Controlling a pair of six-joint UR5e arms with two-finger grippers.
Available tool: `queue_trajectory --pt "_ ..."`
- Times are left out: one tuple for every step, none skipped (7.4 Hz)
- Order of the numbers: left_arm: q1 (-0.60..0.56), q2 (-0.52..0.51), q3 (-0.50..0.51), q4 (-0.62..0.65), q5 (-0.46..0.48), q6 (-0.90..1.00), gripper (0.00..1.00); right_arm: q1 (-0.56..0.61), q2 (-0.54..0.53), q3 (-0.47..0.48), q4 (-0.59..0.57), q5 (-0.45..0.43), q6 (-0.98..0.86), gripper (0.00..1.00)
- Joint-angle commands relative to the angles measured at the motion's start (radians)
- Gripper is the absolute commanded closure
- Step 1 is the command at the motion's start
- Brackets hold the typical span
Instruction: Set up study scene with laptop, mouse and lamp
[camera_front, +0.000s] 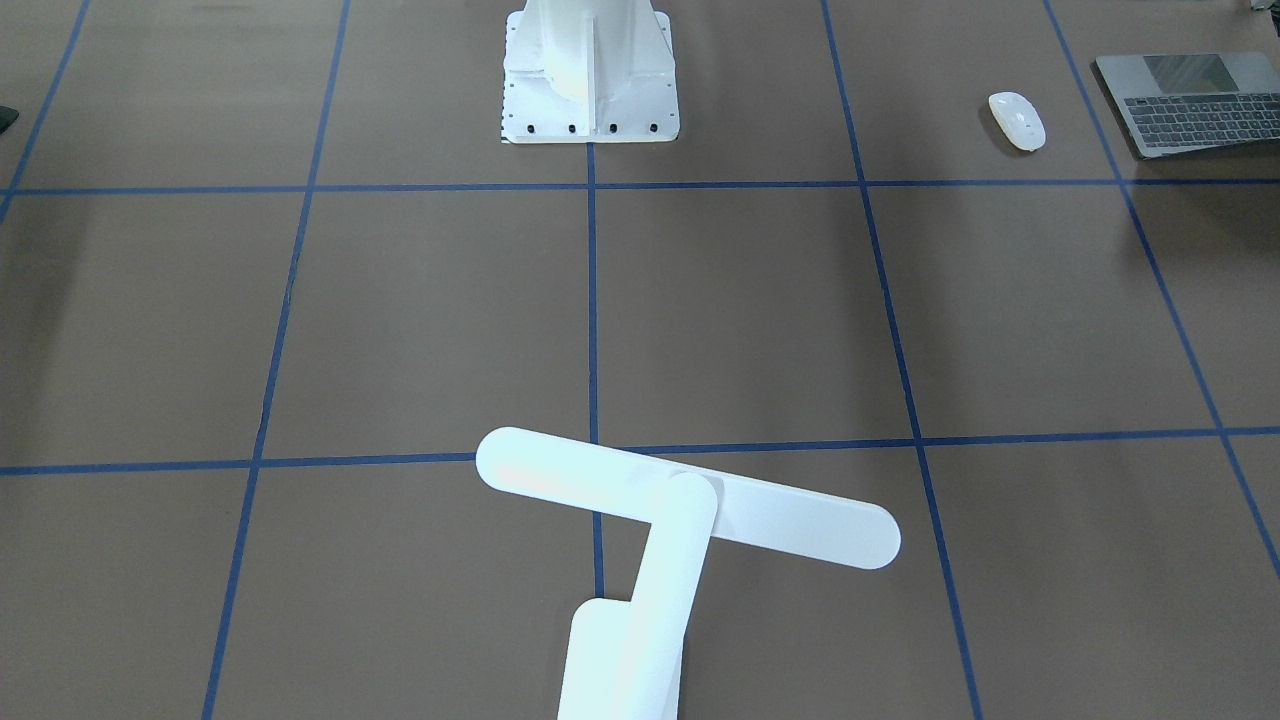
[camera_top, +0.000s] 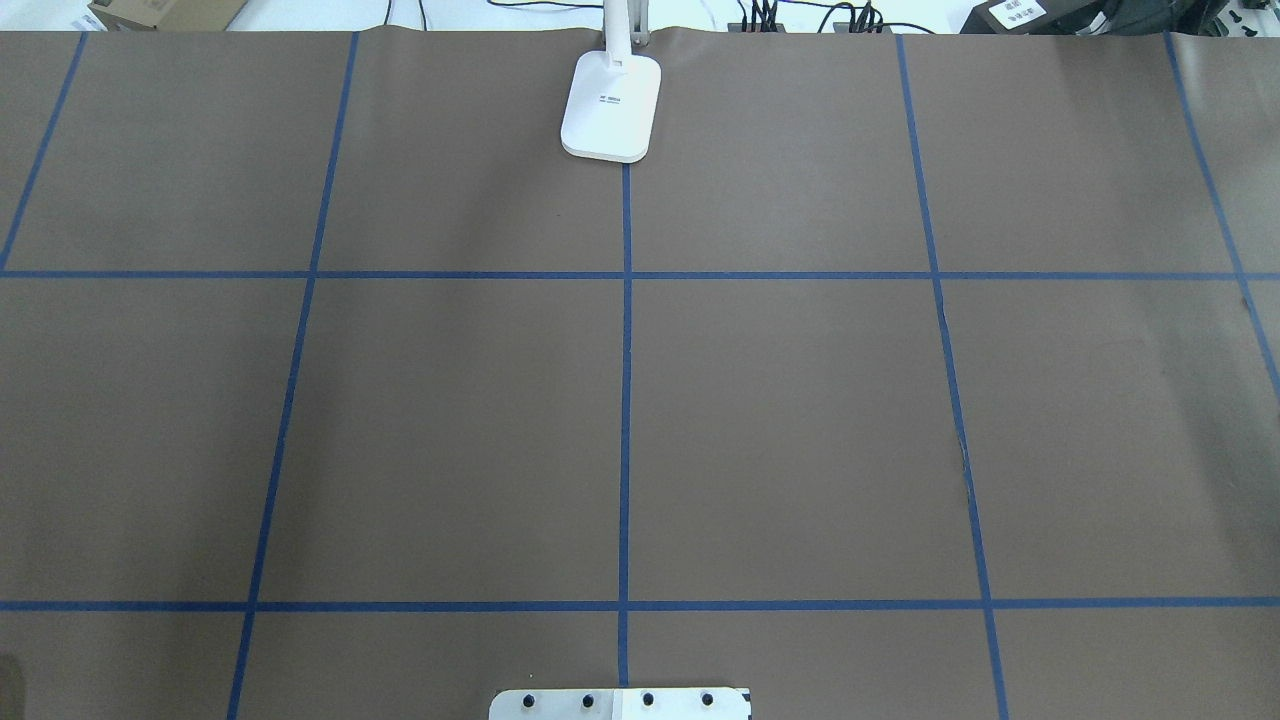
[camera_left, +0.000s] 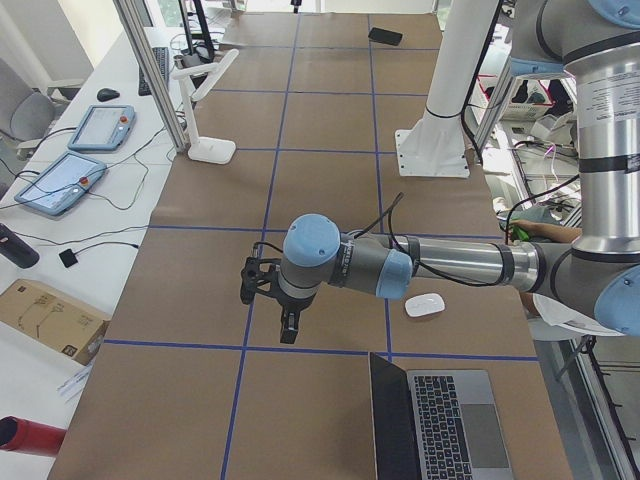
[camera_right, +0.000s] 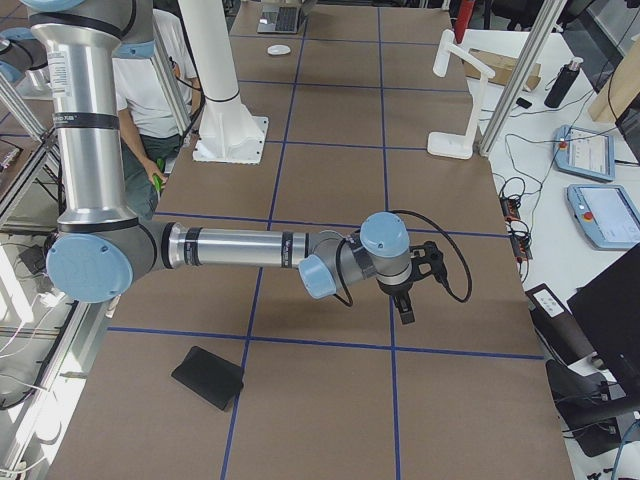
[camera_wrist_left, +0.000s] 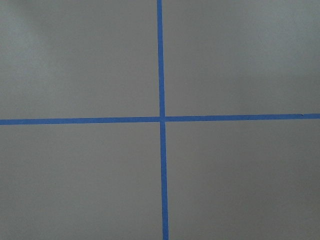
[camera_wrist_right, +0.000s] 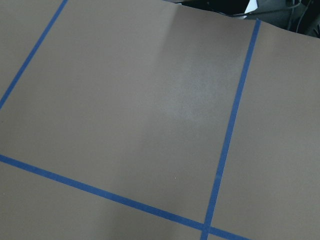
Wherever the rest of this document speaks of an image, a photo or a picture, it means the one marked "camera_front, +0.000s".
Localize white computer mouse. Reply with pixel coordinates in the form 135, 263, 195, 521
987, 91, 1047, 152

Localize grey laptop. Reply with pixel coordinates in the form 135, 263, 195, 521
1094, 53, 1279, 159

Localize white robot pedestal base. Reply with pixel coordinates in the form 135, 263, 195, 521
500, 1, 681, 143

